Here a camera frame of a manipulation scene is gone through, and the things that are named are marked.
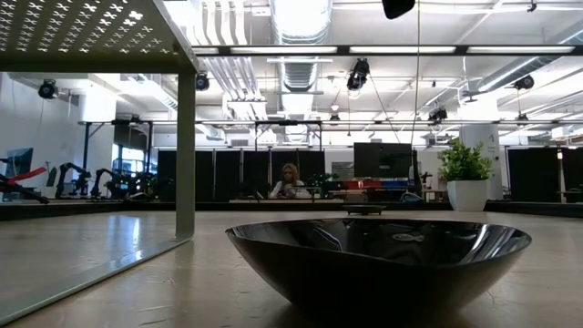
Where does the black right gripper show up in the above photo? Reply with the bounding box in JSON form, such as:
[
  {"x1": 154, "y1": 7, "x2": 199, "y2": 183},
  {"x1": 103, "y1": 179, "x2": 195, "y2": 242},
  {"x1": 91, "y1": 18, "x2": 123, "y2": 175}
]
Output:
[{"x1": 381, "y1": 0, "x2": 416, "y2": 21}]

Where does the small black square plate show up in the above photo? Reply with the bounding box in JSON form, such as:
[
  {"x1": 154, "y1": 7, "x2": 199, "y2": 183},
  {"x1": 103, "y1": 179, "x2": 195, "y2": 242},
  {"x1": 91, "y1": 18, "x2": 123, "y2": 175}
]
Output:
[{"x1": 342, "y1": 203, "x2": 387, "y2": 217}]

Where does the black leaf-shaped plate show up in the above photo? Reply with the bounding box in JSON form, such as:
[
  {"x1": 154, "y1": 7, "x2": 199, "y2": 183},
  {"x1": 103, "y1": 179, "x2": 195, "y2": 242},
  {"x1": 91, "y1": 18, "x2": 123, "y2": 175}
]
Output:
[{"x1": 225, "y1": 217, "x2": 533, "y2": 320}]

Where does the black overhead beam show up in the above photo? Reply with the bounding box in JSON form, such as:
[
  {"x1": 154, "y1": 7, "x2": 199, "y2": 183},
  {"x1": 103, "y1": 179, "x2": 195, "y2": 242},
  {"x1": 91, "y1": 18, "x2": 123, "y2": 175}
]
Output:
[{"x1": 190, "y1": 44, "x2": 583, "y2": 57}]

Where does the black flat monitor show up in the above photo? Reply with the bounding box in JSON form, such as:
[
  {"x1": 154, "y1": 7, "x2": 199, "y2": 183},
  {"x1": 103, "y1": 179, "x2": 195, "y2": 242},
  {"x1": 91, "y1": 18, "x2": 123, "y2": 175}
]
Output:
[{"x1": 353, "y1": 142, "x2": 414, "y2": 179}]

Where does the white round column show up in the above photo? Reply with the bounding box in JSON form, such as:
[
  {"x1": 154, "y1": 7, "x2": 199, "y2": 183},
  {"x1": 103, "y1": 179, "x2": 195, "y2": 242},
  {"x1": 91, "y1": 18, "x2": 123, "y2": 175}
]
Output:
[{"x1": 458, "y1": 123, "x2": 502, "y2": 201}]

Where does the small green potted plant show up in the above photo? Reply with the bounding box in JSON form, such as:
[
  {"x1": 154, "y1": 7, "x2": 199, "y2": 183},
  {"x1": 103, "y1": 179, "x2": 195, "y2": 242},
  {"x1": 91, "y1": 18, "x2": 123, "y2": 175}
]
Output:
[{"x1": 437, "y1": 138, "x2": 494, "y2": 213}]

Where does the person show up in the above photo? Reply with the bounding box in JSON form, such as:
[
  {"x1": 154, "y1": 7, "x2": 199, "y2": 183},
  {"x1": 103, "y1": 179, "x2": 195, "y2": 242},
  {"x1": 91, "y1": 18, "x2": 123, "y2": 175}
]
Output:
[{"x1": 268, "y1": 162, "x2": 313, "y2": 200}]

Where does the black partition screen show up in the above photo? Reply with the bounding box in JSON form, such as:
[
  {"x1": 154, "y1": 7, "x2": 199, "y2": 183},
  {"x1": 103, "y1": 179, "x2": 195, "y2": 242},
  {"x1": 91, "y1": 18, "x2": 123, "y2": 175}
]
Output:
[
  {"x1": 507, "y1": 147, "x2": 583, "y2": 202},
  {"x1": 157, "y1": 149, "x2": 327, "y2": 202}
]

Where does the green perforated metal shelf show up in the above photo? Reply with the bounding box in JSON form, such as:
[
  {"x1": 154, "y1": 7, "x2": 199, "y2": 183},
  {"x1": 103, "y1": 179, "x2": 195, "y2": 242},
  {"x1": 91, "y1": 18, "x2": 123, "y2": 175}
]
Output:
[{"x1": 0, "y1": 0, "x2": 201, "y2": 327}]

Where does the red bar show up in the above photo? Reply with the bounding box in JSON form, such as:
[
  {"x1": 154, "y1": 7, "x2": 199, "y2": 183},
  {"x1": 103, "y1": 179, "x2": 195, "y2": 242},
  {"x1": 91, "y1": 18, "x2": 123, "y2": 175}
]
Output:
[{"x1": 6, "y1": 167, "x2": 49, "y2": 186}]

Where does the small background monitor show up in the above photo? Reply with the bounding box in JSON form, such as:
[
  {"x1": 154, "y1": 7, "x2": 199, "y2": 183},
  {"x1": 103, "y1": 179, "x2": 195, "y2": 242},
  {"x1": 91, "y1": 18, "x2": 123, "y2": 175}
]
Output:
[{"x1": 4, "y1": 147, "x2": 34, "y2": 179}]

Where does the black aluminium rig frame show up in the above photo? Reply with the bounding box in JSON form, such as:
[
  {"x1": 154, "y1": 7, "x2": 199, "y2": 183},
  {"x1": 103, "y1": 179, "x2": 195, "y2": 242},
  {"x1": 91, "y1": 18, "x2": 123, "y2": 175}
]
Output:
[{"x1": 0, "y1": 200, "x2": 583, "y2": 223}]

